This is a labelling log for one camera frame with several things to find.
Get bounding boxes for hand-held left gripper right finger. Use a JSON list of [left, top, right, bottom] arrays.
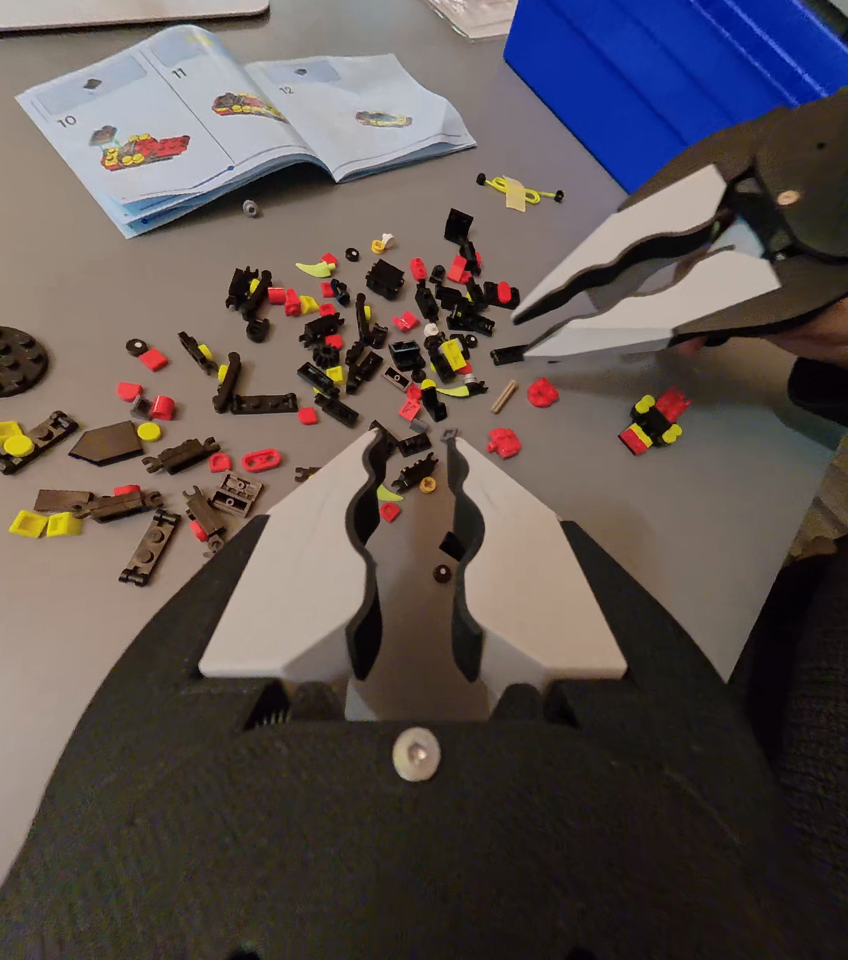
[[442, 437, 629, 721]]

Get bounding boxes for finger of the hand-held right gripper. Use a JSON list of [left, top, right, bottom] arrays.
[[523, 246, 785, 360], [510, 163, 734, 327]]

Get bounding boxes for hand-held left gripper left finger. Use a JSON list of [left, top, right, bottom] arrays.
[[199, 429, 389, 721]]

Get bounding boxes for partly built lego model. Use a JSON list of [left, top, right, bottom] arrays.
[[617, 386, 693, 457]]

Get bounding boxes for pile of lego pieces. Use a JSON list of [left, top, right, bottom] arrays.
[[0, 208, 531, 588]]

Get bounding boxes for lego instruction booklet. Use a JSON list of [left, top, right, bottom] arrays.
[[15, 24, 477, 240]]

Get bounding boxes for person's right forearm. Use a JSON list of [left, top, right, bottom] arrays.
[[787, 356, 848, 459]]

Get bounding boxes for blue storage bin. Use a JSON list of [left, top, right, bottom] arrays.
[[504, 0, 848, 195]]

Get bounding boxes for clear plastic bag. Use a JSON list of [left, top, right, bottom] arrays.
[[424, 0, 518, 40]]

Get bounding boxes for person's dark knit sweater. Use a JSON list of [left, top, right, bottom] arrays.
[[730, 517, 848, 960]]

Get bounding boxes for white display stand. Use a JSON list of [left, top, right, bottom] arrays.
[[0, 0, 271, 37]]

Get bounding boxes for yellow string with tape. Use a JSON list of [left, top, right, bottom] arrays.
[[476, 172, 566, 213]]

